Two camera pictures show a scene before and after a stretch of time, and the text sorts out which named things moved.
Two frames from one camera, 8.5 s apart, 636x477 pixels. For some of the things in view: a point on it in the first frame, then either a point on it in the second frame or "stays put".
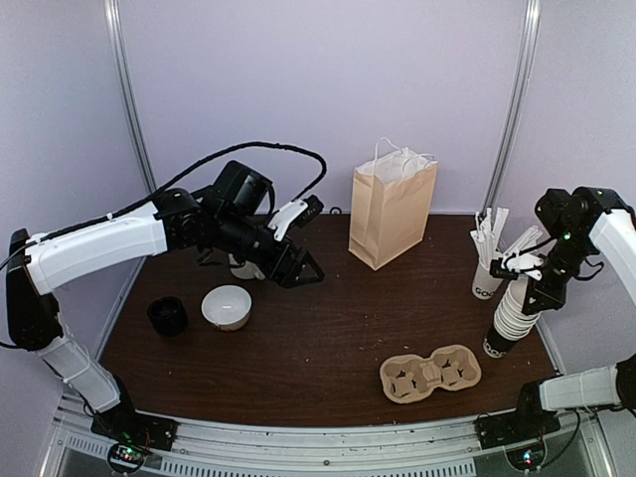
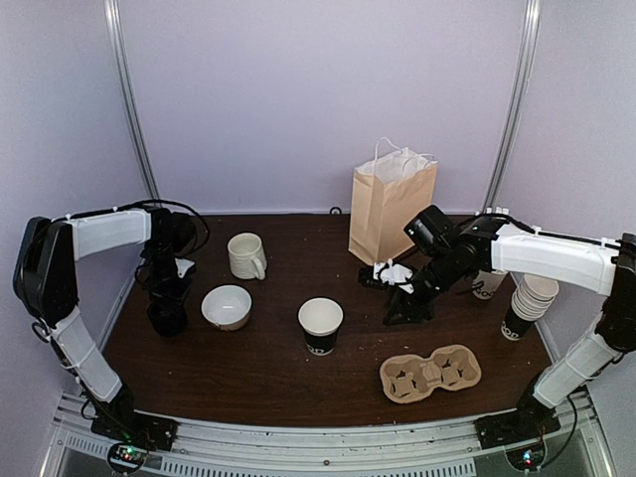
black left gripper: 285,277 to 178,294
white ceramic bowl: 227,306 stays put
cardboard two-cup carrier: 408,379 stays put
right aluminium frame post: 518,114 stays put
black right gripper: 548,298 to 415,311
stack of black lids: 168,316 stays put
